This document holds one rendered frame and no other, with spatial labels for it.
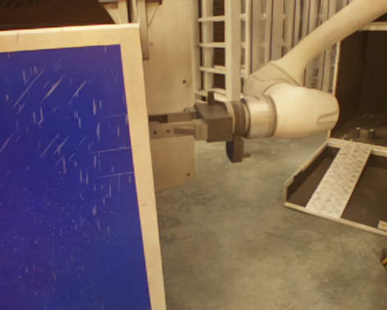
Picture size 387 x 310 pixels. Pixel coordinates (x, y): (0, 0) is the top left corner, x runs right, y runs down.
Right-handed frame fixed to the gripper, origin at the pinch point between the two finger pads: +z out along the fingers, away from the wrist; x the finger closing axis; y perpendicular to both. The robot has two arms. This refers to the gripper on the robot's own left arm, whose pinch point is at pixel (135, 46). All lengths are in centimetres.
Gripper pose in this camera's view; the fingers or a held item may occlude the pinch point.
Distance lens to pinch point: 49.5
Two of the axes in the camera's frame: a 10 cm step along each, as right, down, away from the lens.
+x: -9.8, 1.0, -1.5
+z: 0.7, 9.8, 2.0
